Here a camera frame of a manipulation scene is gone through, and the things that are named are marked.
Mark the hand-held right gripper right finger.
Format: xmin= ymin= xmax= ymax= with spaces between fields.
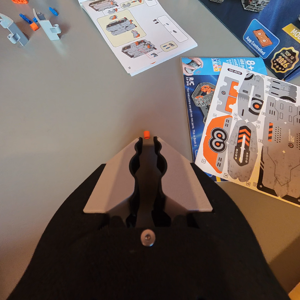
xmin=153 ymin=136 xmax=213 ymax=227

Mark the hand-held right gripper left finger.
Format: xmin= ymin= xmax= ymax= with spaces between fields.
xmin=83 ymin=137 xmax=143 ymax=228

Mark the grey desk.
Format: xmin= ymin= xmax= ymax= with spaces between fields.
xmin=0 ymin=0 xmax=300 ymax=300

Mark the blue booklet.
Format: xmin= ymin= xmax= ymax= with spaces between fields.
xmin=180 ymin=57 xmax=268 ymax=183

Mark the robot sticker sheet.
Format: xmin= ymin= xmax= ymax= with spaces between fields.
xmin=194 ymin=62 xmax=300 ymax=208

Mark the open instruction booklet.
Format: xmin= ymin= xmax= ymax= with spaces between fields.
xmin=78 ymin=0 xmax=198 ymax=77

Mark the grey curved toy panel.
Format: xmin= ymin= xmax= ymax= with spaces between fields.
xmin=32 ymin=8 xmax=62 ymax=41
xmin=0 ymin=13 xmax=30 ymax=46

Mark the blue robot kit box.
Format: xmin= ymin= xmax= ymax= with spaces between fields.
xmin=198 ymin=0 xmax=300 ymax=82

